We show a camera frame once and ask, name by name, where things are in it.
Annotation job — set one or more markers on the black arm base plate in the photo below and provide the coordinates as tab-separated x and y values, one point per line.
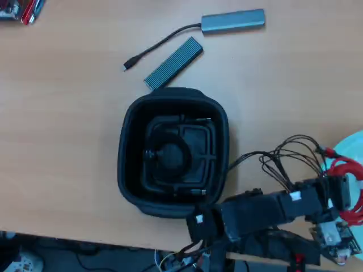
272	246

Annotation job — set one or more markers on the black camera case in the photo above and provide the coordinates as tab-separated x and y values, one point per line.
133	170

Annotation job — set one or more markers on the ribbed grey SSD enclosure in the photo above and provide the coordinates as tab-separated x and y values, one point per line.
175	63

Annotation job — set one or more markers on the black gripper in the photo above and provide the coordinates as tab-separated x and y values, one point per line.
320	198

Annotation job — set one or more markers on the printed small box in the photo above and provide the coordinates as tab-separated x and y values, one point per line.
8	10

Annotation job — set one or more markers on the black clamp with red buttons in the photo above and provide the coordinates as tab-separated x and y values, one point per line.
298	262

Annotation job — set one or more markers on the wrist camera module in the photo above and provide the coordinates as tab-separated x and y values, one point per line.
331	235

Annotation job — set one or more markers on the white power strip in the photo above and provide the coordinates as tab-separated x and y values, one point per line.
25	262

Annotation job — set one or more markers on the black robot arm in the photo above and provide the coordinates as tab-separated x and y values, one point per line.
249	211

